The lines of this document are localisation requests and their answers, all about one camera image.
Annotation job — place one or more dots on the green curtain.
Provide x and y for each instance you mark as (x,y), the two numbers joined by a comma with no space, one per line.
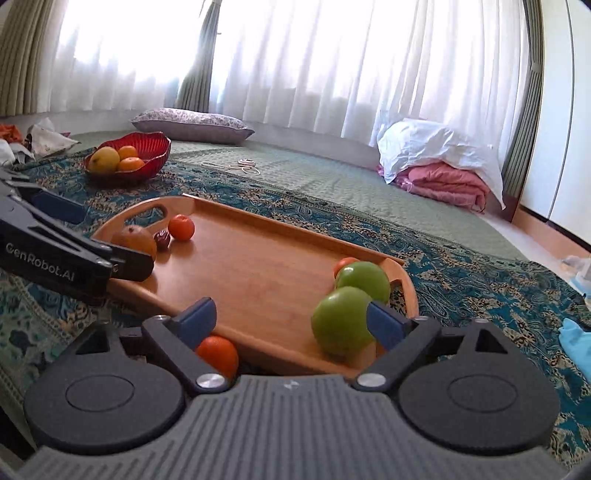
(23,55)
(526,115)
(198,69)

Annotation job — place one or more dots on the yellow mango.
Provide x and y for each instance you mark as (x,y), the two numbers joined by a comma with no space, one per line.
(104,159)

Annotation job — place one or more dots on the small tangerine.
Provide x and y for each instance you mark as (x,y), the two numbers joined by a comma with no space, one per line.
(181,227)
(343,265)
(221,356)

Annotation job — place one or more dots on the red date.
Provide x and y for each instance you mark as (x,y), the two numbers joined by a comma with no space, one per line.
(161,240)

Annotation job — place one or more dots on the light blue cloth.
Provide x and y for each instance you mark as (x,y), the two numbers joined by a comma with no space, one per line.
(576,342)

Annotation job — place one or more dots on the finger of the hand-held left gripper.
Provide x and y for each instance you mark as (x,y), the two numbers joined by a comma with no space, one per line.
(60,208)
(134,267)

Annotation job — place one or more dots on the orange cloth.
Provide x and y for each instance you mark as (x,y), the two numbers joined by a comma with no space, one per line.
(9,131)

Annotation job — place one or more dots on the red glass bowl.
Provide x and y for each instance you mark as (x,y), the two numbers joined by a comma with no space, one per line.
(148,164)

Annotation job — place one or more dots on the white duvet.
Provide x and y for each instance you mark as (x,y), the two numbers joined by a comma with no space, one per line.
(438,147)

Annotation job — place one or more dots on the white sheer curtain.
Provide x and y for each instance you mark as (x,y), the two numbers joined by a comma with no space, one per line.
(323,60)

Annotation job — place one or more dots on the teal paisley blanket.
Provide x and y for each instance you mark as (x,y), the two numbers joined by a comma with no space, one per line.
(461,286)

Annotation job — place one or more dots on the white wardrobe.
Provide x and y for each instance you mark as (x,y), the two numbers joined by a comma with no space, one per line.
(563,115)

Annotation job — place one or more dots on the orange in bowl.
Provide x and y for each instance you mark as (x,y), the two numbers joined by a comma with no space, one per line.
(130,165)
(127,151)

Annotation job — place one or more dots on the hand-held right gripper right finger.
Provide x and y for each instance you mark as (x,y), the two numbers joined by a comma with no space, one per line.
(387,324)

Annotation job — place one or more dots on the large rough orange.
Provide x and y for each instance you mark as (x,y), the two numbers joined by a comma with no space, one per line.
(131,240)

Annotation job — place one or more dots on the green quilted bedspread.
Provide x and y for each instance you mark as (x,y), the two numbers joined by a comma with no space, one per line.
(323,175)

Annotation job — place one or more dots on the white crumpled cloth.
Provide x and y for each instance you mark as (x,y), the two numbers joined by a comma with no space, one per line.
(46,137)

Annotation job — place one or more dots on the rubber bands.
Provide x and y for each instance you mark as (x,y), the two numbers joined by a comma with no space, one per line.
(247,165)

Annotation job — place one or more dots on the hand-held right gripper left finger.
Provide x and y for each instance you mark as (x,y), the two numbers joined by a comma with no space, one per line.
(198,319)

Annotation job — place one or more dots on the green apple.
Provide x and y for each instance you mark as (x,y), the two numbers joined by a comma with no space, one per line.
(365,281)
(339,323)

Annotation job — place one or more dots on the floral grey pillow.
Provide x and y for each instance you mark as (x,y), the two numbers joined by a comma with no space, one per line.
(194,122)

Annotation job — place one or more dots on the pink folded blanket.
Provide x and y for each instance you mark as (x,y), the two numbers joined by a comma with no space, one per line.
(443,182)

